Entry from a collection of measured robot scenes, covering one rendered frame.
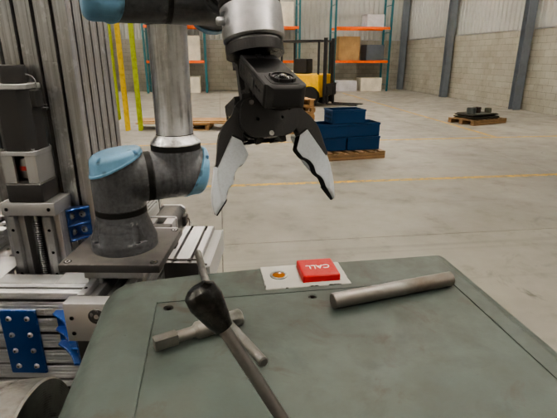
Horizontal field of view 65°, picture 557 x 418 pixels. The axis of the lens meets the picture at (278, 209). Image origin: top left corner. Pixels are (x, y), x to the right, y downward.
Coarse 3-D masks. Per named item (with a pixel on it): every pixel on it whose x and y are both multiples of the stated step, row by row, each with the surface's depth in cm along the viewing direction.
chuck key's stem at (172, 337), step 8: (232, 312) 57; (240, 312) 57; (232, 320) 56; (240, 320) 57; (184, 328) 54; (192, 328) 54; (200, 328) 54; (160, 336) 53; (168, 336) 53; (176, 336) 53; (184, 336) 53; (192, 336) 54; (200, 336) 54; (160, 344) 52; (168, 344) 53; (176, 344) 53
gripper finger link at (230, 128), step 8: (232, 112) 51; (232, 120) 51; (224, 128) 50; (232, 128) 51; (240, 128) 51; (224, 136) 50; (240, 136) 51; (216, 144) 51; (224, 144) 50; (216, 152) 50; (224, 152) 50; (216, 160) 50
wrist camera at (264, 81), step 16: (240, 64) 51; (256, 64) 48; (272, 64) 49; (256, 80) 46; (272, 80) 44; (288, 80) 44; (256, 96) 46; (272, 96) 43; (288, 96) 44; (304, 96) 45
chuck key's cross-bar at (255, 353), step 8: (200, 256) 75; (200, 264) 72; (200, 272) 70; (232, 328) 54; (240, 336) 53; (248, 344) 51; (248, 352) 51; (256, 352) 49; (256, 360) 49; (264, 360) 49
